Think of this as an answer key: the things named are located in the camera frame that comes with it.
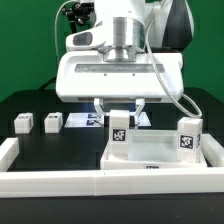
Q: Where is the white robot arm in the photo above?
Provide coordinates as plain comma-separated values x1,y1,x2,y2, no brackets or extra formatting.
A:
56,0,193,112

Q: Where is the white cable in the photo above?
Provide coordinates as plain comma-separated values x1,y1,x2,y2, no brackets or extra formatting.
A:
54,0,79,89

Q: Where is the white marker sheet with tags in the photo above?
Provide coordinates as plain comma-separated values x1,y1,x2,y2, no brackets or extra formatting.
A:
65,112,151,128

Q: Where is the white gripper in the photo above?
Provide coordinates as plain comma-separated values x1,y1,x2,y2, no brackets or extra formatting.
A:
55,51,185,129

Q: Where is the white square table top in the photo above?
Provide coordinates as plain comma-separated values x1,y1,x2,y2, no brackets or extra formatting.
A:
100,130,207,170

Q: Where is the black cable bundle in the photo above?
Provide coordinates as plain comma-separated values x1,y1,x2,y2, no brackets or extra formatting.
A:
38,75,58,91

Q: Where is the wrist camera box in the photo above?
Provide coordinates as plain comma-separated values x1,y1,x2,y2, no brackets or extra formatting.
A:
65,25,108,52

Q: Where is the white U-shaped obstacle fence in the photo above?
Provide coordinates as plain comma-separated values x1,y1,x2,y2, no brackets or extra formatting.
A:
0,138,224,198

